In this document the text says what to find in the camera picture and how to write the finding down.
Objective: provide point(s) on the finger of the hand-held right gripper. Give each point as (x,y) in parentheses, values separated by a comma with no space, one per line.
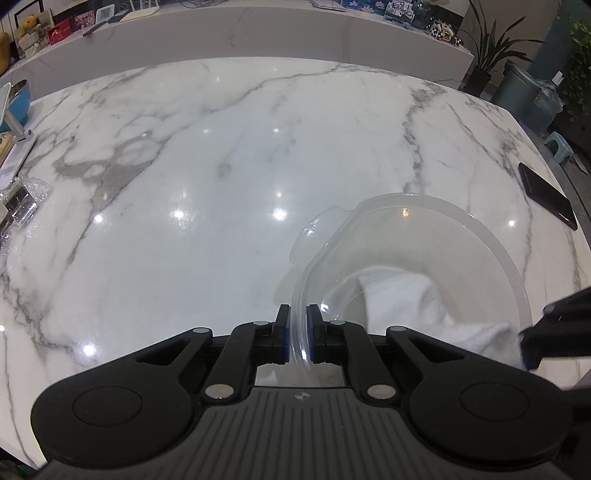
(572,307)
(558,341)

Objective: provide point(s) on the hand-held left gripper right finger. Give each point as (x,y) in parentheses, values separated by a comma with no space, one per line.
(313,339)

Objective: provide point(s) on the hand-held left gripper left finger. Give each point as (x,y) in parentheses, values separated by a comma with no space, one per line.
(286,339)

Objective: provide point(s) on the white cloth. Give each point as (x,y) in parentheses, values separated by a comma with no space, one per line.
(406,314)

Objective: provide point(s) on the clear plastic bowl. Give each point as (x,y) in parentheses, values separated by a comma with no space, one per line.
(438,240)

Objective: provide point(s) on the blue bowl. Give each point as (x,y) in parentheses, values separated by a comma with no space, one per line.
(21,104)

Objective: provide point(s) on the black smartphone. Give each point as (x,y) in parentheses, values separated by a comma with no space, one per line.
(547,196)

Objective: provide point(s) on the small green stool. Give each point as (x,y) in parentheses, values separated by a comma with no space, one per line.
(558,145)

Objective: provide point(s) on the grey pedal bin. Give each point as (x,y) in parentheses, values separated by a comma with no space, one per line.
(512,99)

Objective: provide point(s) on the leafy green plant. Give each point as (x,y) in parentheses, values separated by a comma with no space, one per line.
(579,64)

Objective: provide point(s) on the potted green plant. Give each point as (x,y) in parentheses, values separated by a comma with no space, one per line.
(480,78)

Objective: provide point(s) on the clear plastic wrapper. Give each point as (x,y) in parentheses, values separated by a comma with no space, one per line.
(23,207)

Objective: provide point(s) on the white marble television cabinet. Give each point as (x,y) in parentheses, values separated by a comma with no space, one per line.
(277,37)

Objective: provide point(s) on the white booklet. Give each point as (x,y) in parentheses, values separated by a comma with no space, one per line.
(21,159)

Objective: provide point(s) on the flat grey box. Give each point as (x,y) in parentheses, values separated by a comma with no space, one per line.
(328,4)

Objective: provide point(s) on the photo block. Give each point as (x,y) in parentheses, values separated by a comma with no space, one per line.
(399,11)

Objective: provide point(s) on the lotus pond painting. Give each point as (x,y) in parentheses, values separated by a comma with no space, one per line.
(364,3)

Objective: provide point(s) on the pack of bamboo skewers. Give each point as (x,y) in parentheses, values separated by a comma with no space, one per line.
(4,147)

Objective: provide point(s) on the white router with antennas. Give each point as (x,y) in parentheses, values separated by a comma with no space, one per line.
(141,4)

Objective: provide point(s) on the black remote control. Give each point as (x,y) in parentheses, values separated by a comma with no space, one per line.
(93,28)

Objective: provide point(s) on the white phone stand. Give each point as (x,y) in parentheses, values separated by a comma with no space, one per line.
(5,104)

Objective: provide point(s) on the small white display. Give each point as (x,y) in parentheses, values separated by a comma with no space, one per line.
(104,16)

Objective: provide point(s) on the pink box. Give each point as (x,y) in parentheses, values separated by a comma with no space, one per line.
(84,21)

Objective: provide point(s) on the red gift box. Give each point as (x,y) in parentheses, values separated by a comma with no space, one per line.
(61,33)

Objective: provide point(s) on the teddy bear in basket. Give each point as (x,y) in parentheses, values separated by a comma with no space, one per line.
(30,32)

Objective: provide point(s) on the golden round vase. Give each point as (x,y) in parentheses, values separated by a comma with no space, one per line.
(4,53)

